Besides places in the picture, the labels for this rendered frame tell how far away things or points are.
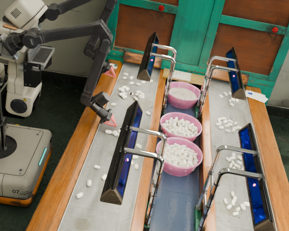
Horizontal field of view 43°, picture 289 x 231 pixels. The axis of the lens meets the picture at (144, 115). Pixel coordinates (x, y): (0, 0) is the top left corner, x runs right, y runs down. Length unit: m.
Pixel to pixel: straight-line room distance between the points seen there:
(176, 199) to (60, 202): 0.60
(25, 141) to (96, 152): 0.92
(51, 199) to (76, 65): 2.44
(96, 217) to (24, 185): 0.93
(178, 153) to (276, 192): 0.56
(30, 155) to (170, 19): 1.40
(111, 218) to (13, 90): 1.05
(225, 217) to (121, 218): 0.50
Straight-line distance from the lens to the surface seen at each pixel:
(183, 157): 2.11
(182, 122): 2.40
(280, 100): 4.31
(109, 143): 2.11
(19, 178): 2.56
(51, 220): 1.67
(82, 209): 1.75
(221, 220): 1.85
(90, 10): 3.76
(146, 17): 2.84
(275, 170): 2.24
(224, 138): 2.37
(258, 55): 2.97
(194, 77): 2.91
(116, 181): 1.35
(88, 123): 2.21
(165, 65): 2.96
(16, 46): 2.05
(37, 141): 2.84
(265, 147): 2.38
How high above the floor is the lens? 2.05
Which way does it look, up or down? 33 degrees down
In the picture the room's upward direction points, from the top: 11 degrees clockwise
